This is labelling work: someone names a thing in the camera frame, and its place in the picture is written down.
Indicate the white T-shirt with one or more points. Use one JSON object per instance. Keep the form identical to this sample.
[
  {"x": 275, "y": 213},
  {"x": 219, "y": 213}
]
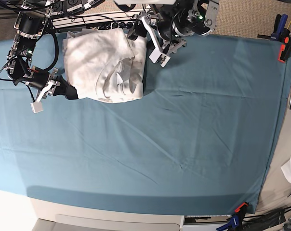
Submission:
[{"x": 104, "y": 65}]

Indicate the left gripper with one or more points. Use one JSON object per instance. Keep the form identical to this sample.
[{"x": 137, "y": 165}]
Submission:
[{"x": 161, "y": 48}]

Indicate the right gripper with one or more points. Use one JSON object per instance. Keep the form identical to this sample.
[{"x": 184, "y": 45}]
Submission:
[{"x": 46, "y": 83}]

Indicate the teal table cloth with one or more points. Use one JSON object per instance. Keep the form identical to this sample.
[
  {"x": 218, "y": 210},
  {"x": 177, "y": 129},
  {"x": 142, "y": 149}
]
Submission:
[{"x": 200, "y": 141}]

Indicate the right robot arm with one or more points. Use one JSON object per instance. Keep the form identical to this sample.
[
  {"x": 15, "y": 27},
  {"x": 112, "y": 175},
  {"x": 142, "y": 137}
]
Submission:
[{"x": 33, "y": 21}]

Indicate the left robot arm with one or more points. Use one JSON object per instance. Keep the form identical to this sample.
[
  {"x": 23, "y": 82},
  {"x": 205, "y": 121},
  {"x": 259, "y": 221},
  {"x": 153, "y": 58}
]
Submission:
[{"x": 168, "y": 25}]

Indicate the blue black clamp top right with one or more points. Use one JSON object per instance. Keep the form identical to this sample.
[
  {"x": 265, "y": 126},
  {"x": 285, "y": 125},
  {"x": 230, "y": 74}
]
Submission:
[{"x": 280, "y": 32}]

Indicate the black orange clamp top right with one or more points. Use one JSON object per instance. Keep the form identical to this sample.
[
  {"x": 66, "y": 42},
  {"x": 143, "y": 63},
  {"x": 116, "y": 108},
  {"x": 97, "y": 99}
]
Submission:
[{"x": 285, "y": 50}]

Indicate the white power strip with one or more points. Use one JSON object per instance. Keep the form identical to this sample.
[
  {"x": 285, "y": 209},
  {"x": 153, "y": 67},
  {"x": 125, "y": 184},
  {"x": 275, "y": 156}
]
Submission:
[{"x": 125, "y": 25}]

